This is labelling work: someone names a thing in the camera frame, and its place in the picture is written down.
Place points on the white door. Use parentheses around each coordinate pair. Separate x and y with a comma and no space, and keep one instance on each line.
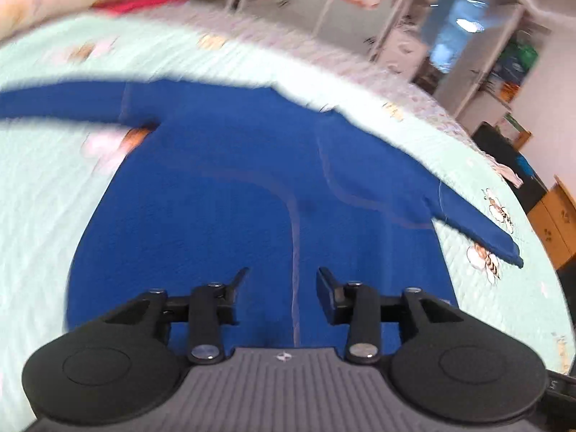
(483,72)

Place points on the green hanging bag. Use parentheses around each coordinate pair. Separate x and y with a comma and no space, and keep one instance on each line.
(525,56)

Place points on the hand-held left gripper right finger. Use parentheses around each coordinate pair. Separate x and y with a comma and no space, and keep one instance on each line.
(326,297)

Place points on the sliding-door wardrobe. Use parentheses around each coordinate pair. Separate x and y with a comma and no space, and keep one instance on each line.
(315,18)

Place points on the red blanket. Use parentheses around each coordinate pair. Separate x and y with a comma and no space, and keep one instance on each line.
(139,2)

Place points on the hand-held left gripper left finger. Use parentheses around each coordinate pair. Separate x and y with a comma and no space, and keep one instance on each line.
(230,306)

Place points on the black chair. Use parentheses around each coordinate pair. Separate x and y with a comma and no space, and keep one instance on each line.
(504,157)

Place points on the blue knit sweater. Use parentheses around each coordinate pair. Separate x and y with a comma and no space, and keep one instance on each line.
(225,189)

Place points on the wooden cabinet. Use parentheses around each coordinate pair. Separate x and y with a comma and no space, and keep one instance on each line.
(555,225)

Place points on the quilted bee-print bedspread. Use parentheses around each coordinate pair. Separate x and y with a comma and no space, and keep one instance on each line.
(45,234)

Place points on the blue hanging bag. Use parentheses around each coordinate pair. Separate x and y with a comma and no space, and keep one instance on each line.
(507,69)

